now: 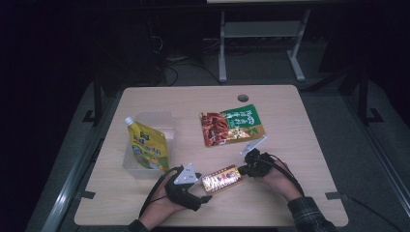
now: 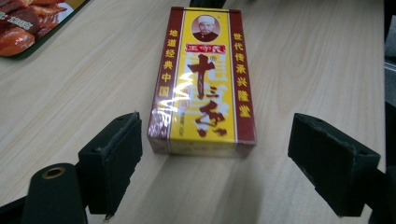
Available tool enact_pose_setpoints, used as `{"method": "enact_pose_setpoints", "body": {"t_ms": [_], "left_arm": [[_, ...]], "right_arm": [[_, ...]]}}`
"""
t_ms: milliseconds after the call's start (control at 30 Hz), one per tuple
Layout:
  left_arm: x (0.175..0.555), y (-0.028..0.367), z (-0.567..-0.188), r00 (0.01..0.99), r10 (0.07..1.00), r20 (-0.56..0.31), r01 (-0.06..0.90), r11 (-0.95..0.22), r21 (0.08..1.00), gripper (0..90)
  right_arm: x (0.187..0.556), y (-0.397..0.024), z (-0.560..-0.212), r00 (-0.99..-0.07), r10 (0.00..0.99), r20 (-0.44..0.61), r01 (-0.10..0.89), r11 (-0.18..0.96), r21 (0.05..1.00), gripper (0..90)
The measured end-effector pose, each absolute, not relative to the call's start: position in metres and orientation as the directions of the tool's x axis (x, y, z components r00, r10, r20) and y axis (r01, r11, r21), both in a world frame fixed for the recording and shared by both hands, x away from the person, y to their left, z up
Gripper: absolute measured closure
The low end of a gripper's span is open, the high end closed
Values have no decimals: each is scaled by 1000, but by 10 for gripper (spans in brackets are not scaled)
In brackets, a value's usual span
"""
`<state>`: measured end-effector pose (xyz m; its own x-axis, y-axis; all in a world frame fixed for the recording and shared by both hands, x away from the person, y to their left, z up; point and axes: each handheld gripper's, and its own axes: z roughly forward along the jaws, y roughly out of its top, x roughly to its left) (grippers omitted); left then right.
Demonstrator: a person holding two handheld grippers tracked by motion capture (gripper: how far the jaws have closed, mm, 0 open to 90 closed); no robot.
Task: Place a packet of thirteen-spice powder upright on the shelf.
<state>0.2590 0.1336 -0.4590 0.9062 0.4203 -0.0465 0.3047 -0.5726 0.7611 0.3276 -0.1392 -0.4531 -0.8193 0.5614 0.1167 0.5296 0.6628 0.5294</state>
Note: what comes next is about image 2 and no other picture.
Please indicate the green and red sauce packet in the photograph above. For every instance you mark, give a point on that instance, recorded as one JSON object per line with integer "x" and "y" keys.
{"x": 28, "y": 25}

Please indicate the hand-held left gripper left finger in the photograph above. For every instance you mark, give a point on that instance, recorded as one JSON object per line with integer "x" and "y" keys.
{"x": 112, "y": 161}

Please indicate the yellow and red seasoning box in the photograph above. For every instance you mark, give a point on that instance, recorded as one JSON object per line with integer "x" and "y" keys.
{"x": 202, "y": 87}

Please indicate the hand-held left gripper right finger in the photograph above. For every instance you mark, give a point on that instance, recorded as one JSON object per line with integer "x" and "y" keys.
{"x": 333, "y": 161}

